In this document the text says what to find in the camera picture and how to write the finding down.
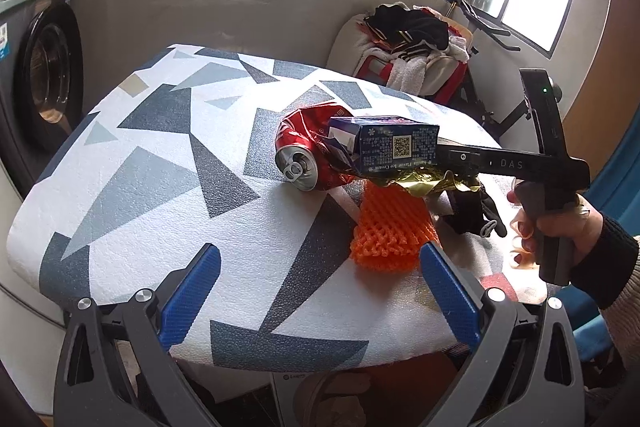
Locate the grey washing machine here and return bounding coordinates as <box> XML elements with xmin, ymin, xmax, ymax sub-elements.
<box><xmin>0</xmin><ymin>0</ymin><xmax>86</xmax><ymax>202</ymax></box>

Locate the dark blue carton box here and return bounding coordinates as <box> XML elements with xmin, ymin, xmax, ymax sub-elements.
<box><xmin>327</xmin><ymin>114</ymin><xmax>441</xmax><ymax>178</ymax></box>

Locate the grey round appliance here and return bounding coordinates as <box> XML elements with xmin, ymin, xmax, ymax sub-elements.
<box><xmin>270</xmin><ymin>369</ymin><xmax>373</xmax><ymax>427</ymax></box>

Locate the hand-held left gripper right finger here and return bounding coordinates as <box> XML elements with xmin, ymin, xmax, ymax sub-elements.
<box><xmin>419</xmin><ymin>242</ymin><xmax>587</xmax><ymax>427</ymax></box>

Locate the white cabinet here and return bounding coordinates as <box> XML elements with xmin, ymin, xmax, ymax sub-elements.
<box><xmin>0</xmin><ymin>157</ymin><xmax>68</xmax><ymax>330</ymax></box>

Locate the person's right hand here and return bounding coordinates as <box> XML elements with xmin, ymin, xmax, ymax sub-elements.
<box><xmin>506</xmin><ymin>188</ymin><xmax>607</xmax><ymax>267</ymax></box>

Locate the orange foam fruit net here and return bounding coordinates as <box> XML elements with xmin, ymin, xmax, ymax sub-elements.
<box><xmin>349</xmin><ymin>181</ymin><xmax>441</xmax><ymax>274</ymax></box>

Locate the pile of dark clothes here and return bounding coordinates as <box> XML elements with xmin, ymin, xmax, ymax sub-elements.
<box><xmin>362</xmin><ymin>3</ymin><xmax>473</xmax><ymax>58</ymax></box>

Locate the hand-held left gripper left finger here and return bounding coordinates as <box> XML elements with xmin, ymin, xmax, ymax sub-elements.
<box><xmin>52</xmin><ymin>243</ymin><xmax>223</xmax><ymax>427</ymax></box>

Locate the black exercise bike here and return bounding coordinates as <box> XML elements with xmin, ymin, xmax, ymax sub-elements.
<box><xmin>442</xmin><ymin>0</ymin><xmax>563</xmax><ymax>140</ymax></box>

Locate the gold foil wrapper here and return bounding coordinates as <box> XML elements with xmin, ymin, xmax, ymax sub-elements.
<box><xmin>367</xmin><ymin>169</ymin><xmax>483</xmax><ymax>198</ymax></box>

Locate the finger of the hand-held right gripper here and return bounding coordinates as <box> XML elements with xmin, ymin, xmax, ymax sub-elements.
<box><xmin>436</xmin><ymin>138</ymin><xmax>483</xmax><ymax>174</ymax></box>

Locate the geometric patterned tablecloth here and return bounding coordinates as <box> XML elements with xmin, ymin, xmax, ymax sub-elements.
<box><xmin>7</xmin><ymin>43</ymin><xmax>551</xmax><ymax>370</ymax></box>

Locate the person's right forearm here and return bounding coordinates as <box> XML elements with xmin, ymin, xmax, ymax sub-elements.
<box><xmin>570</xmin><ymin>213</ymin><xmax>640</xmax><ymax>358</ymax></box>

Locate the crushed red soda can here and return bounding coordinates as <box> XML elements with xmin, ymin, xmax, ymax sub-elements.
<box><xmin>274</xmin><ymin>103</ymin><xmax>368</xmax><ymax>192</ymax></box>

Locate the white towel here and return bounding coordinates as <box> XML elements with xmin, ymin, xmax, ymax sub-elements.
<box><xmin>387</xmin><ymin>54</ymin><xmax>433</xmax><ymax>95</ymax></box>

